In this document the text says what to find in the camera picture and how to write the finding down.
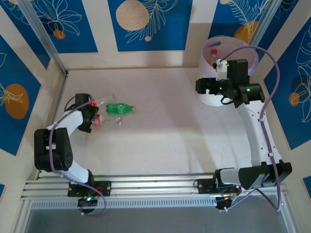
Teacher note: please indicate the clear cola bottle red label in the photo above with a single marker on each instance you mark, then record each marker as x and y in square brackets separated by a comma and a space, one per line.
[107, 98]
[97, 120]
[213, 51]

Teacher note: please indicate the green plastic soda bottle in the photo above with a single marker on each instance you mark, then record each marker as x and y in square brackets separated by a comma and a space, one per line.
[116, 108]

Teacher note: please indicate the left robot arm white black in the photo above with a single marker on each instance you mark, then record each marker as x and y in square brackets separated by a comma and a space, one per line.
[73, 120]

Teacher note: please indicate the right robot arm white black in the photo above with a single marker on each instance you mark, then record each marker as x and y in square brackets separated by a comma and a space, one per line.
[252, 131]

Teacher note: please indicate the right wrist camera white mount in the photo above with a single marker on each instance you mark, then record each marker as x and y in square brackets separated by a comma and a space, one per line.
[221, 70]

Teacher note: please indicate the aluminium table side rail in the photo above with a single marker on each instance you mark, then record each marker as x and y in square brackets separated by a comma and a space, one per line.
[58, 102]

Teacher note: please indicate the aluminium frame post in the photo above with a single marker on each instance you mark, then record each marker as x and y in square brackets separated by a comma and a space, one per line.
[45, 37]
[264, 24]

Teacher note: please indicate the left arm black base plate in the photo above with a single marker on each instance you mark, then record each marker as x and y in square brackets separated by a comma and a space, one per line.
[104, 188]

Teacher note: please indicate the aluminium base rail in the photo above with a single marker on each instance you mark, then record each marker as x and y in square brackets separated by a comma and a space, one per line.
[150, 184]

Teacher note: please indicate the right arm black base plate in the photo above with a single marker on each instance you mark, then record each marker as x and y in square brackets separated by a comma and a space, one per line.
[205, 187]

